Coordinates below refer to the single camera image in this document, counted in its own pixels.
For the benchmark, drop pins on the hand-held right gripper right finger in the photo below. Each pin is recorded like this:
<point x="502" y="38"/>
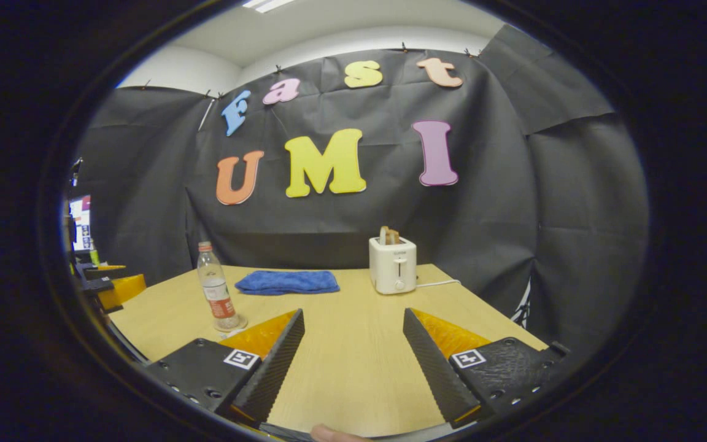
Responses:
<point x="433" y="368"/>

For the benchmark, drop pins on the round wooden coaster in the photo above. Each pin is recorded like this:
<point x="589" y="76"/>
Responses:
<point x="243" y="321"/>

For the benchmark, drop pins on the metal stand legs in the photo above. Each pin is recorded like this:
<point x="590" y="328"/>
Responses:
<point x="522" y="310"/>

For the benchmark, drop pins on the clear plastic water bottle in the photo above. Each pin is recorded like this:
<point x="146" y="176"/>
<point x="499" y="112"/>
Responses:
<point x="215" y="288"/>

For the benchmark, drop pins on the computer monitor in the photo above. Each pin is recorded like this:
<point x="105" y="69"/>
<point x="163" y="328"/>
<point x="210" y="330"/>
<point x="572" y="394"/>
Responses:
<point x="81" y="221"/>

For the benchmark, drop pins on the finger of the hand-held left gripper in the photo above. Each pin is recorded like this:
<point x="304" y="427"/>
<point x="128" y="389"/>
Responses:
<point x="105" y="268"/>
<point x="123" y="290"/>

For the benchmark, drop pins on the white toaster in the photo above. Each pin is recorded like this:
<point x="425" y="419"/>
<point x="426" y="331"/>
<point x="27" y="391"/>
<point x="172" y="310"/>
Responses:
<point x="392" y="264"/>

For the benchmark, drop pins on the ceiling light panel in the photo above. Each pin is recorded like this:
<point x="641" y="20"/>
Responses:
<point x="267" y="5"/>

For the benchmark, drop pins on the bread slice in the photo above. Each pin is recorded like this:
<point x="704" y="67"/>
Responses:
<point x="385" y="235"/>

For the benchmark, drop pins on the black table corner bracket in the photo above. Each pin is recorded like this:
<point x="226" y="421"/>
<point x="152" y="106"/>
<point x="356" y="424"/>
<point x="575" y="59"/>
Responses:
<point x="560" y="348"/>

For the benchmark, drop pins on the blue folded towel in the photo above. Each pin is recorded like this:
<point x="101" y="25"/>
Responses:
<point x="286" y="282"/>

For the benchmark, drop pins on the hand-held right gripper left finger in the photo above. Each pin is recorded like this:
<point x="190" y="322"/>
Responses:
<point x="274" y="368"/>

